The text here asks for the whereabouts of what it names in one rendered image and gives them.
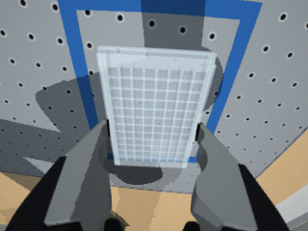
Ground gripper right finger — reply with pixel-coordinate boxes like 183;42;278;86
191;122;290;231

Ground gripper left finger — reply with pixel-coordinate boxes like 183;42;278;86
5;117;113;231

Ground blue tape outline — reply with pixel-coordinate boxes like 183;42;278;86
58;0;262;134

